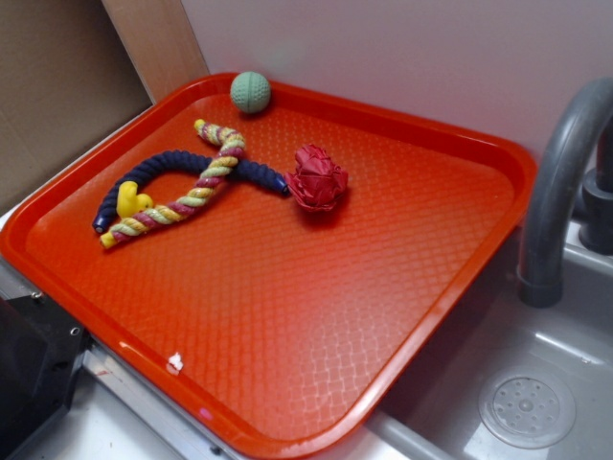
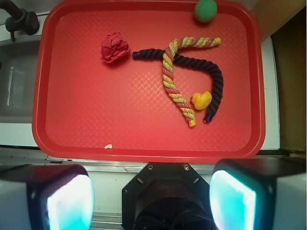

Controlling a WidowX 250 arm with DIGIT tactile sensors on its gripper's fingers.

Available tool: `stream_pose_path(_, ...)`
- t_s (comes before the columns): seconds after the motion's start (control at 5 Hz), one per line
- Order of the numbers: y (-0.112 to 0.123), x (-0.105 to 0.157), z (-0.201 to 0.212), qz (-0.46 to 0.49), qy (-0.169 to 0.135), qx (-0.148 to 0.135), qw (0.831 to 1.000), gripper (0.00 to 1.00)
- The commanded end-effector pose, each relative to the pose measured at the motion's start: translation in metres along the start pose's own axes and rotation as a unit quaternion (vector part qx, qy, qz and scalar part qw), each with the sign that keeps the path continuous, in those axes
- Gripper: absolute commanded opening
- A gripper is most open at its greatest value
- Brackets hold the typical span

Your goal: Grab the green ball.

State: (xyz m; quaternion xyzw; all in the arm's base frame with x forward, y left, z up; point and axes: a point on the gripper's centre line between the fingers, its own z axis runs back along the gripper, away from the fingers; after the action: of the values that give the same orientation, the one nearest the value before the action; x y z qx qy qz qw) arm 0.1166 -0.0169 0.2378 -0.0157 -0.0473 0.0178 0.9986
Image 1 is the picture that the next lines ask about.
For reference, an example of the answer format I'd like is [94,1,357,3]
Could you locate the green dimpled rubber ball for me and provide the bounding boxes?
[230,72,272,114]

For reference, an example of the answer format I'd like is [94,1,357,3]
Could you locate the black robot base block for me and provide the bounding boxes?
[1,292,89,459]

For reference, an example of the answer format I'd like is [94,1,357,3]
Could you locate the yellow rubber duck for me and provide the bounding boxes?
[116,181,153,219]

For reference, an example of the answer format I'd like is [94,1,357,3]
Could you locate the multicolour twisted rope toy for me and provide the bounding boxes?
[100,119,245,249]

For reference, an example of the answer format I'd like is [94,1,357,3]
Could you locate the navy blue rope toy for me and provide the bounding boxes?
[92,149,289,234]

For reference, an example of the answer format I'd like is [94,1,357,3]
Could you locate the red crumpled fabric ball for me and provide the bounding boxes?
[284,145,349,213]

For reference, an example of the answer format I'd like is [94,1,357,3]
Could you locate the orange plastic tray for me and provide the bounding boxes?
[1,74,536,459]

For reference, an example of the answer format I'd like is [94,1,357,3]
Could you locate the grey plastic sink basin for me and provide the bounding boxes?
[367,237,612,459]

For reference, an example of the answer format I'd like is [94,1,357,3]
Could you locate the brown cardboard panel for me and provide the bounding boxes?
[1,1,150,212]

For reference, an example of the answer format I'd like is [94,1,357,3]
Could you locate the round sink drain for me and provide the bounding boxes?
[478,368,577,449]

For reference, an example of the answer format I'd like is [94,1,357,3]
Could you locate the grey curved faucet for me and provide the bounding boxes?
[517,78,612,308]

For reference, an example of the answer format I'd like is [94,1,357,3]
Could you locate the dark grey faucet handle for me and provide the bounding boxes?
[579,114,612,256]

